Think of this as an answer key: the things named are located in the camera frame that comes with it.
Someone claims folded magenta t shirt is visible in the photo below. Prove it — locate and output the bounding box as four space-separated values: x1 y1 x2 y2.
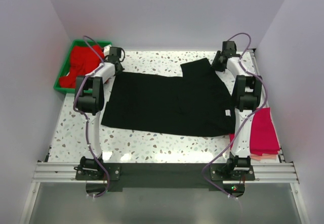
230 108 280 158

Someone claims red t shirt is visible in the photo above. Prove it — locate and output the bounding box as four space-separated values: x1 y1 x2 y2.
59 46 102 88

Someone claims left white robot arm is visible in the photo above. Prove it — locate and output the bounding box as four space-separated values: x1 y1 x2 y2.
73 46 125 167

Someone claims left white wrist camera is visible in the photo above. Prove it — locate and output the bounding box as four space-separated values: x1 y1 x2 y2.
103 44 111 57

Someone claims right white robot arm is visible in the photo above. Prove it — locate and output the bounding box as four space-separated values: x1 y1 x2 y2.
212 40 262 175

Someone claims green plastic tray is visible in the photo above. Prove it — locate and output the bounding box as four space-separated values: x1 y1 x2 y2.
54 39 101 93

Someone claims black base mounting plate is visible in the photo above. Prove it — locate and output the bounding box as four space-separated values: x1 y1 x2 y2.
74 160 256 196

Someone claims folded pink t shirt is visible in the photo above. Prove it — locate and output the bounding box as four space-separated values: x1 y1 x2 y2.
250 154 277 161

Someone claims black t shirt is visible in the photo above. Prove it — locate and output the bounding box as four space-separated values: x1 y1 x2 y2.
101 58 235 137

